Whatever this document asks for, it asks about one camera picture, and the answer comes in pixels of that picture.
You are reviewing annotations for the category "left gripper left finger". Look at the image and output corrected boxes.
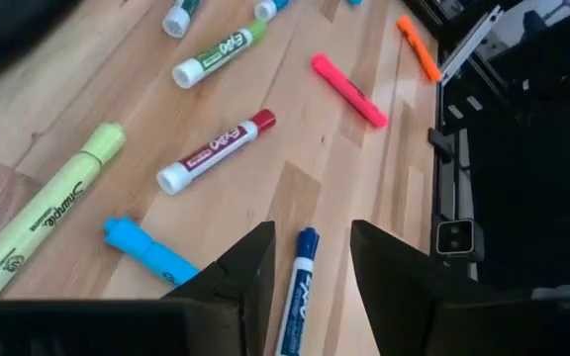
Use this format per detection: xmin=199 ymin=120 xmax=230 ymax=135
xmin=163 ymin=220 xmax=278 ymax=356

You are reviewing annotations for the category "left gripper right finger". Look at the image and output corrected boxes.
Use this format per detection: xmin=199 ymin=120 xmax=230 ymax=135
xmin=349 ymin=219 xmax=532 ymax=356

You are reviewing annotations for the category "cyan highlighter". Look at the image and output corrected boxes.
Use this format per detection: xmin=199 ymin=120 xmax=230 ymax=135
xmin=102 ymin=215 xmax=202 ymax=289

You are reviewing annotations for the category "red Expo marker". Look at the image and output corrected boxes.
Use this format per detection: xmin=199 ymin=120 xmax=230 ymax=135
xmin=155 ymin=108 xmax=277 ymax=197

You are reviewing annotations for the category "yellow-green Sharpie highlighter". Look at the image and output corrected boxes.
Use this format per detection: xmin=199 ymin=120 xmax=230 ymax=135
xmin=0 ymin=122 xmax=128 ymax=307

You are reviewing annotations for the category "orange highlighter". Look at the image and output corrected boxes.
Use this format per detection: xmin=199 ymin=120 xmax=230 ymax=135
xmin=395 ymin=14 xmax=443 ymax=84

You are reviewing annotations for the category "blue Expo marker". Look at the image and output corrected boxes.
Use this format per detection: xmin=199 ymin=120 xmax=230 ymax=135
xmin=273 ymin=225 xmax=322 ymax=356

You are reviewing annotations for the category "pink highlighter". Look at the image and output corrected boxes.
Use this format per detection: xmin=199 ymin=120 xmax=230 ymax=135
xmin=311 ymin=52 xmax=391 ymax=131

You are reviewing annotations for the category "light green Expo marker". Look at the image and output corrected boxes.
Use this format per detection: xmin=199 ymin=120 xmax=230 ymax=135
xmin=171 ymin=18 xmax=269 ymax=91

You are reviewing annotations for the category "dark green Expo marker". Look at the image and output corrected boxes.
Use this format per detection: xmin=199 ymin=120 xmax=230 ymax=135
xmin=161 ymin=0 xmax=203 ymax=40

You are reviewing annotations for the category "teal Expo marker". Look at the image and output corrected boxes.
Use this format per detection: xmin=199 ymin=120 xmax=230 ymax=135
xmin=253 ymin=0 xmax=292 ymax=23

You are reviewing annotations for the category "table-level camera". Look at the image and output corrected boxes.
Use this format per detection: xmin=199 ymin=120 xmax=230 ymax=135
xmin=434 ymin=218 xmax=486 ymax=258

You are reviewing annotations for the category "black metal robot frame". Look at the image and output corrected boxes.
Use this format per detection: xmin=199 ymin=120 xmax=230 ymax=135
xmin=403 ymin=0 xmax=477 ymax=278

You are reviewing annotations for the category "white aluminium bracket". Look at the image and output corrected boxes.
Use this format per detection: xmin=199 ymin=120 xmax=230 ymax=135
xmin=438 ymin=3 xmax=506 ymax=86

